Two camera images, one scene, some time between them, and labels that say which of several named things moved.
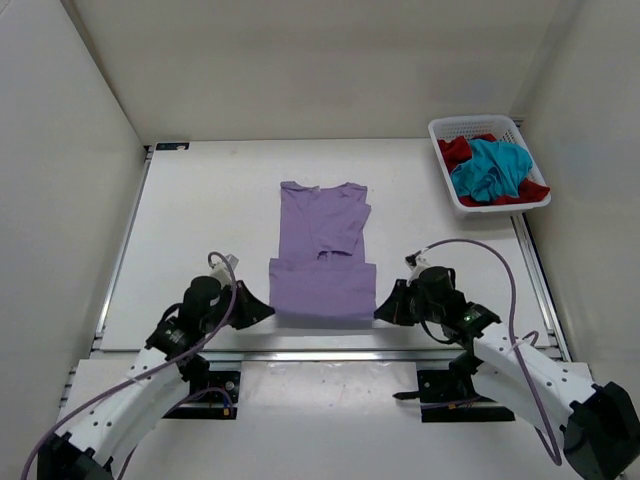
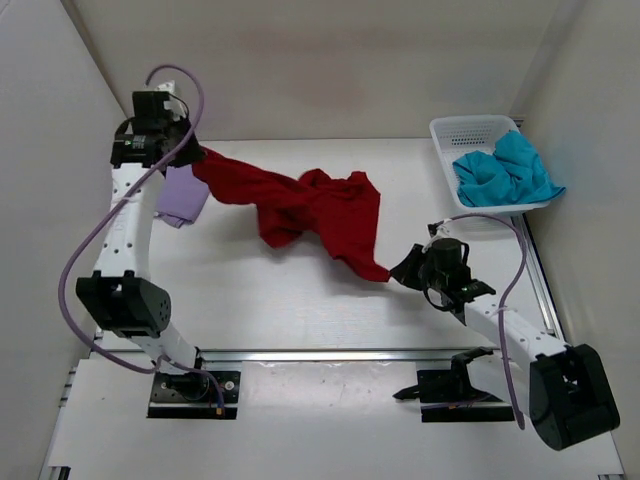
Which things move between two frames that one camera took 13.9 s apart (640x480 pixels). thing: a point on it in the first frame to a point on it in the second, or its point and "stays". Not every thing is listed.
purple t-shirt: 321,270 to 181,196
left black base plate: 211,398 stays
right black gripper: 394,310 to 405,274
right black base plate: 449,396 stays
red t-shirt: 457,151 to 343,211
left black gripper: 251,309 to 196,153
